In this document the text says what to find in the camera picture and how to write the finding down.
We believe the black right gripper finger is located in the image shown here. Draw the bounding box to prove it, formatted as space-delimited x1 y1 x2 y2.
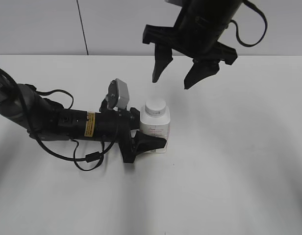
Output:
152 44 173 83
184 60 220 90

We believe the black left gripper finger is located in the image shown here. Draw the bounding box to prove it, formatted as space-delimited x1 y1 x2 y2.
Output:
129 107 140 130
133 131 167 157

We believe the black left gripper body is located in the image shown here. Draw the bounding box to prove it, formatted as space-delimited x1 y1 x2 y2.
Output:
93 110 136 164

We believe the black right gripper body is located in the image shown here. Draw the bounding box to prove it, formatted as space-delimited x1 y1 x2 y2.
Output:
142 2 237 65

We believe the white round bottle cap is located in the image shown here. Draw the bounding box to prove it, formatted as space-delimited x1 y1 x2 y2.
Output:
145 98 166 117

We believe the white yili changqing bottle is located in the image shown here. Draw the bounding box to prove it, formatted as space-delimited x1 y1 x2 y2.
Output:
140 105 171 153

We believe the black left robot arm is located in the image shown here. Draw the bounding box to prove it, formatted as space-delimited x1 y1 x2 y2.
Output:
0 68 167 164

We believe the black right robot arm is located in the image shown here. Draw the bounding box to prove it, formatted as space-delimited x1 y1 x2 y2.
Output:
142 0 242 90

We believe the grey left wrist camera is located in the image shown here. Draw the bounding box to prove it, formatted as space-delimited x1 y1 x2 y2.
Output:
99 78 129 113

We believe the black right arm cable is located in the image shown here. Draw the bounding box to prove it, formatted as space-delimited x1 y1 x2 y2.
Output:
226 0 268 47

